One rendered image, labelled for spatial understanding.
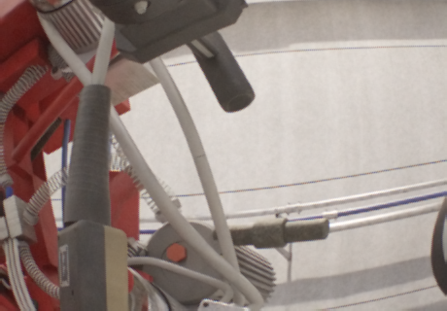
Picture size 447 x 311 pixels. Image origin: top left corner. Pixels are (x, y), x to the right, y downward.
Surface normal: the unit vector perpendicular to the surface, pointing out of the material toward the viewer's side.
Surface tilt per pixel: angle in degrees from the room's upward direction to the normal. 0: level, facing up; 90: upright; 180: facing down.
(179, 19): 163
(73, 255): 90
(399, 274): 90
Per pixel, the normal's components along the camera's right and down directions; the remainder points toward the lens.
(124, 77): 0.24, 0.85
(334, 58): -0.37, -0.36
